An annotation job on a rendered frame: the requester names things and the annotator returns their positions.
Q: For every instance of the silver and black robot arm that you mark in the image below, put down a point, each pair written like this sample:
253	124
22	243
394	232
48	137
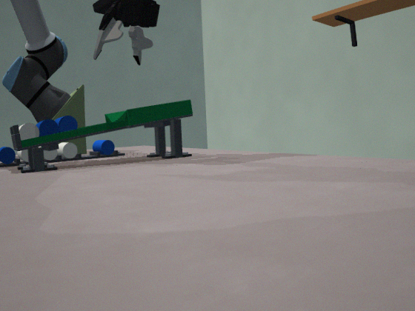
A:
27	77

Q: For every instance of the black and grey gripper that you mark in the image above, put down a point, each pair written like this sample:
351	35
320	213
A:
143	13

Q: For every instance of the blue cylinder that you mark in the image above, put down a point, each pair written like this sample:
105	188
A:
7	155
66	123
47	127
105	147

